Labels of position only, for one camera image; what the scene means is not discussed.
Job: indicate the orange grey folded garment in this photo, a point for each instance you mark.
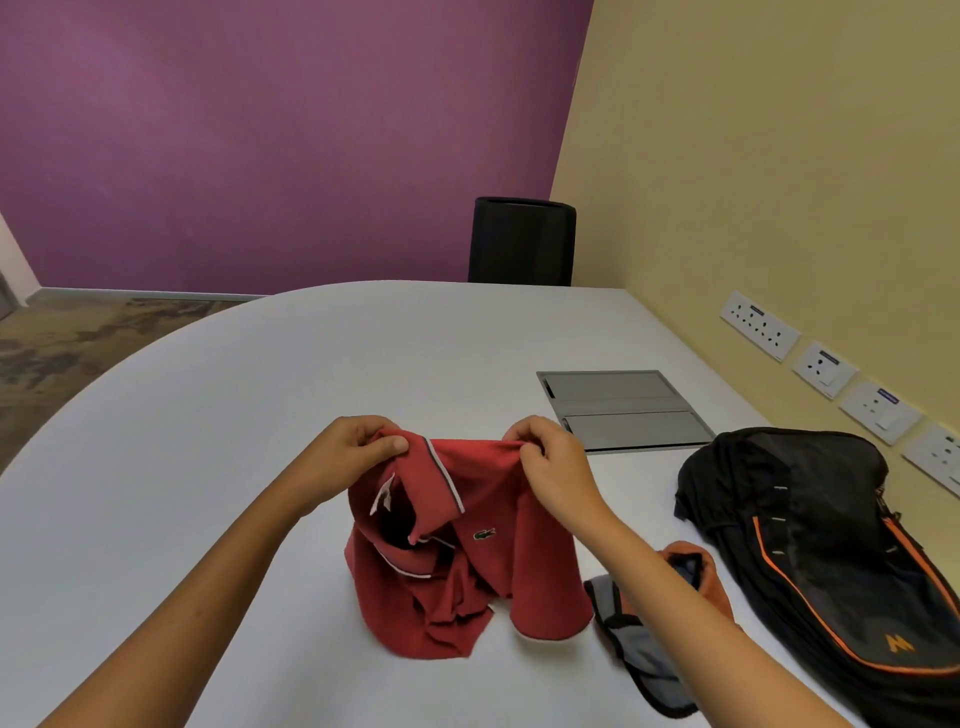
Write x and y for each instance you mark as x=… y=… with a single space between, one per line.
x=652 y=637

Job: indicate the person's right forearm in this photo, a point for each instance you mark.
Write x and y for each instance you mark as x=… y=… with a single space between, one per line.
x=697 y=630

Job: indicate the person's right hand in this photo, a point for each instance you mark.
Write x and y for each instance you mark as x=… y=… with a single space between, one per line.
x=559 y=469

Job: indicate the black chair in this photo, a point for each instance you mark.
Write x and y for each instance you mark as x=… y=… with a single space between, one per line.
x=522 y=241

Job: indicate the red polo shirt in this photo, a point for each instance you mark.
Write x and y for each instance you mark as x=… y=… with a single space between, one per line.
x=457 y=555

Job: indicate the person's left hand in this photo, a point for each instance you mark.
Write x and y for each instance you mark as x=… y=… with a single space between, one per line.
x=339 y=457

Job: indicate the person's right thumb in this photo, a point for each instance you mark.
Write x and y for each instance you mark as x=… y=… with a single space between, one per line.
x=531 y=457

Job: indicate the person's left forearm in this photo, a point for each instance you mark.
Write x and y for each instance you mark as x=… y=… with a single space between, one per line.
x=176 y=615

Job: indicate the wide white wall socket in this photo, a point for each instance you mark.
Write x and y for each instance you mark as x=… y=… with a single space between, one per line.
x=760 y=325

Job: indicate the person's left thumb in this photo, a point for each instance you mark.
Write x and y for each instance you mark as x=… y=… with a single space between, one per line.
x=381 y=448

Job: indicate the black orange backpack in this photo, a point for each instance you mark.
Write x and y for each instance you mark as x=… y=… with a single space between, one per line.
x=825 y=555

